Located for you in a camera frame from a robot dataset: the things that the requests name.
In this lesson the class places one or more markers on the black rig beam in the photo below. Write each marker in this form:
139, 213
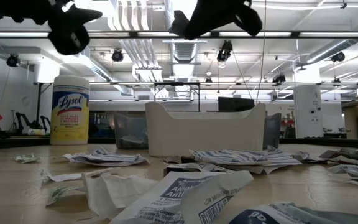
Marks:
129, 34

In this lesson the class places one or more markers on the white plastic bin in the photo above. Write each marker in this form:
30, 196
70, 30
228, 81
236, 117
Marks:
204, 137

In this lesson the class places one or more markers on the black background metal frame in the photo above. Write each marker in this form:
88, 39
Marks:
176, 83

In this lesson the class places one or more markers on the green print white packet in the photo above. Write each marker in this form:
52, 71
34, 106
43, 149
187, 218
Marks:
59, 193
26, 158

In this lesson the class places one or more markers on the white square column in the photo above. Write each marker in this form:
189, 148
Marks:
308, 124

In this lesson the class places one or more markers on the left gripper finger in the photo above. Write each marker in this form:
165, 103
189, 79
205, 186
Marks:
87, 14

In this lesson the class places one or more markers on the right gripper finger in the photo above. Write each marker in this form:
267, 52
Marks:
194, 29

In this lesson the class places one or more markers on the black monitor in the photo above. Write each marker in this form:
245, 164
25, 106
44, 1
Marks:
235, 105

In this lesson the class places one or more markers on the black hanging rig camera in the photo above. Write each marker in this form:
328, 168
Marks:
225, 49

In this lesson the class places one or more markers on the grey translucent plastic bin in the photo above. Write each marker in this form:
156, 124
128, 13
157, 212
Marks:
272, 130
129, 130

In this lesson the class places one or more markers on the blue striped white packet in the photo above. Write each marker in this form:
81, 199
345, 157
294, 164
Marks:
110, 158
244, 157

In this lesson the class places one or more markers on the yellow Lysol wipes canister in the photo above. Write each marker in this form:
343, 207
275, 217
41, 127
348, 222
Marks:
70, 124

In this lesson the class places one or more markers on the black ceiling lamp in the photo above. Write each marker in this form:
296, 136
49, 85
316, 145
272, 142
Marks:
12, 59
278, 78
117, 55
338, 57

